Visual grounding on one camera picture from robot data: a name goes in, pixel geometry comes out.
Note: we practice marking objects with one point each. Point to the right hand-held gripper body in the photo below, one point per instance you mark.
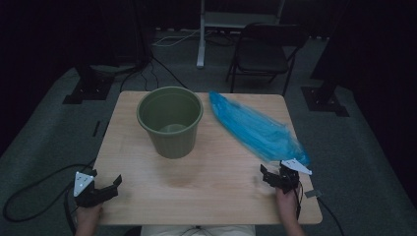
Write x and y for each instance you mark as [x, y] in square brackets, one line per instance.
[289, 180]

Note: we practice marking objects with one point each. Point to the small grey tag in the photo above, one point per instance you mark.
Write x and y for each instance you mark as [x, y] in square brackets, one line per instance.
[313, 193]

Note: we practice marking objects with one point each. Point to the black folding chair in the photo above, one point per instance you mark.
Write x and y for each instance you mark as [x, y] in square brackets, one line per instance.
[262, 57]

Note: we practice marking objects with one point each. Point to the black stand with base plate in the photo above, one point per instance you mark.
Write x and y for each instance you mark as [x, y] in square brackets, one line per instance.
[324, 100]
[90, 87]

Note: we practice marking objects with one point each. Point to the green plastic bin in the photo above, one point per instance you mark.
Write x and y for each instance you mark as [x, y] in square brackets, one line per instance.
[177, 144]

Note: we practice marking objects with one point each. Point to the white metal desk frame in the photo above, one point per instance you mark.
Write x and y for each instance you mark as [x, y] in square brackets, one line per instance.
[229, 19]

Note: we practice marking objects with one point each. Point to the person's right hand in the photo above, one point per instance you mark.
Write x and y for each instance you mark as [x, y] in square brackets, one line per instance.
[286, 203]

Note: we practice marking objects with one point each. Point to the person's left hand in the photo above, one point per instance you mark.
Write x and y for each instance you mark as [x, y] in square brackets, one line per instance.
[88, 214]

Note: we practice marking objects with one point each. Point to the blue plastic bag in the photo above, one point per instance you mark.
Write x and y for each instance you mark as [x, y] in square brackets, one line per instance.
[259, 131]

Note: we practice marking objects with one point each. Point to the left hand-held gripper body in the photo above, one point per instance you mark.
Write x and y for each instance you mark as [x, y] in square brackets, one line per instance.
[86, 196]

